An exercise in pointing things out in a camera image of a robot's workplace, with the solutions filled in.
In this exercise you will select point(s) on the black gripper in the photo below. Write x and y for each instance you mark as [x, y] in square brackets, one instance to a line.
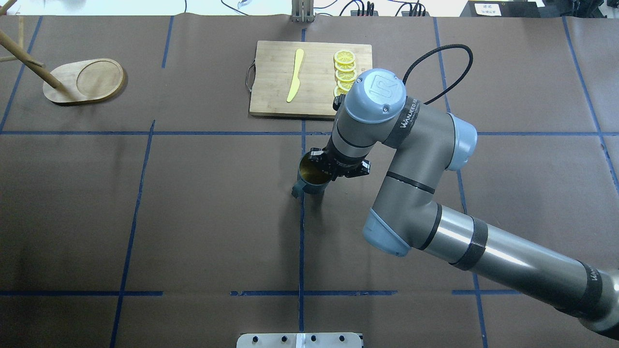
[340, 166]

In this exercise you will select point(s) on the dark green HOME mug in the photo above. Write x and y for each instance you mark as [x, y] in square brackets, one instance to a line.
[310, 178]

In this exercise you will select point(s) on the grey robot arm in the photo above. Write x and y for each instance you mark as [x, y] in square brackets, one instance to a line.
[405, 215]

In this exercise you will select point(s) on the wooden cup storage rack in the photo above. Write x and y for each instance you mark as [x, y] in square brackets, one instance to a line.
[75, 83]

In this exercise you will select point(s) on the lemon slice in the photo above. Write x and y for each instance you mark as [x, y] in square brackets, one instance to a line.
[344, 57]
[344, 68]
[348, 76]
[345, 85]
[339, 91]

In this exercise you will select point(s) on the wooden knife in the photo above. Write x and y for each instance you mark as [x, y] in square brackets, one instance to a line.
[295, 81]

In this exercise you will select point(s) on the bamboo cutting board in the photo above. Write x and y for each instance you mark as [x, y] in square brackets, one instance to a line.
[274, 62]

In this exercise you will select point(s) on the metal camera stand post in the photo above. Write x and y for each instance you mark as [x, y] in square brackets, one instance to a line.
[302, 11]

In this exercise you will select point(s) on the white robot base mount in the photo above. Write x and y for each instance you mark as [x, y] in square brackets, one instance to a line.
[301, 340]

